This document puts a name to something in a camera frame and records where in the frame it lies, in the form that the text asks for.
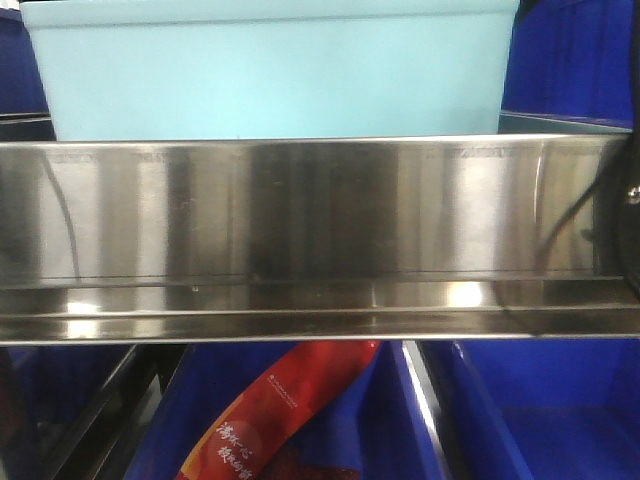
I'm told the light blue plastic bin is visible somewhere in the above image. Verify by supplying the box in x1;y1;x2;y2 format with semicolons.
21;1;518;140

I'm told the dark blue bin lower middle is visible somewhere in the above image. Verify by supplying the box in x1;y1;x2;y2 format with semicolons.
124;341;445;479

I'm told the dark blue bin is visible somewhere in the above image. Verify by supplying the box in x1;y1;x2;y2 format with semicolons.
1;8;49;115
421;339;639;479
502;1;633;127
124;341;445;479

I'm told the dark blue bin lower right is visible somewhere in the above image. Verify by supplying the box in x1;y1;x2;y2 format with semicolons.
421;339;639;479

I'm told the dark blue bin upper right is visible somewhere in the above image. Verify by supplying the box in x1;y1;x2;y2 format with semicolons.
502;1;633;127

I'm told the dark blue bin upper left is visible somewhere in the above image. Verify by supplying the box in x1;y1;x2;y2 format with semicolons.
1;8;49;115

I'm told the red snack package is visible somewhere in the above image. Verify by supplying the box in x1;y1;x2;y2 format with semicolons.
176;340;380;479

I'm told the steel shelf divider lower left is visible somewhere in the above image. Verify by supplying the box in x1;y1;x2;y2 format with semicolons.
29;345;185;479

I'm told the stainless steel shelf rail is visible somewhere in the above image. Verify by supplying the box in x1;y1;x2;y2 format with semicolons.
1;134;639;344

